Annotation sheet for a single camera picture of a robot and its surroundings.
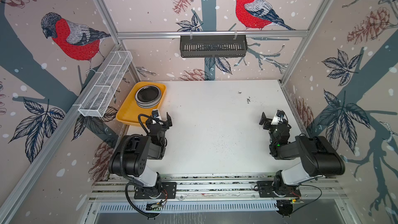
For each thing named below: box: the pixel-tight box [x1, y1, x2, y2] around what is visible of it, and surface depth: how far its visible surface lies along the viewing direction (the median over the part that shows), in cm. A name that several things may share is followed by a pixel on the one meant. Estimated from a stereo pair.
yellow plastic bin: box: [115, 81, 167, 126], surface depth 106 cm
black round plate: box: [134, 85, 162, 103], surface depth 109 cm
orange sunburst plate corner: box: [135, 93, 162, 109], surface depth 105 cm
